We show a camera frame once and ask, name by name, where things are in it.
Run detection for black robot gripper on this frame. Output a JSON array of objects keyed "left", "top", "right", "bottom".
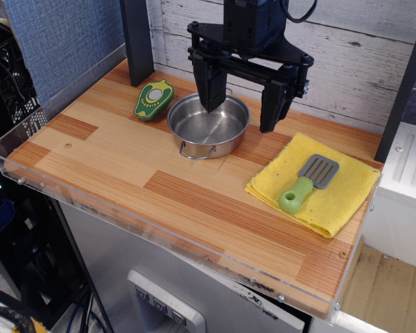
[{"left": 187, "top": 1, "right": 314, "bottom": 133}]

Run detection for small stainless steel pan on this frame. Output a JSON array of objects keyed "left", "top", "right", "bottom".
[{"left": 167, "top": 94, "right": 251, "bottom": 160}]

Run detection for green toy avocado half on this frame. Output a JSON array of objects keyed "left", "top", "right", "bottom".
[{"left": 133, "top": 79, "right": 175, "bottom": 121}]

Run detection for grey green toy spatula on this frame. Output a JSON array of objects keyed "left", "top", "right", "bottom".
[{"left": 278, "top": 154, "right": 340, "bottom": 214}]

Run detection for yellow folded cloth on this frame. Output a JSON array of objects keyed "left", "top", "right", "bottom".
[{"left": 245, "top": 133, "right": 380, "bottom": 238}]

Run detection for clear acrylic table guard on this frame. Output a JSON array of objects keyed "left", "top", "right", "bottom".
[{"left": 0, "top": 62, "right": 381, "bottom": 318}]

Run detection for stainless steel toy fridge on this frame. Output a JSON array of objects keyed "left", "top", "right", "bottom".
[{"left": 57, "top": 203, "right": 311, "bottom": 332}]

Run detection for black plastic crate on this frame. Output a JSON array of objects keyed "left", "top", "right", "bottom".
[{"left": 0, "top": 19, "right": 40, "bottom": 125}]

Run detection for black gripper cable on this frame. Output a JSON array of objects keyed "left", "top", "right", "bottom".
[{"left": 279, "top": 0, "right": 318, "bottom": 24}]

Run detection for dark left vertical post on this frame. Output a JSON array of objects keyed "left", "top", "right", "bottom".
[{"left": 120, "top": 0, "right": 155, "bottom": 87}]

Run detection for dark vertical post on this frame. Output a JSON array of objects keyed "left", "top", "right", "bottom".
[
  {"left": 374, "top": 41, "right": 416, "bottom": 163},
  {"left": 120, "top": 0, "right": 155, "bottom": 87}
]

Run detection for dark right vertical post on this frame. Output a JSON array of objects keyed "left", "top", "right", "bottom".
[{"left": 374, "top": 41, "right": 416, "bottom": 163}]

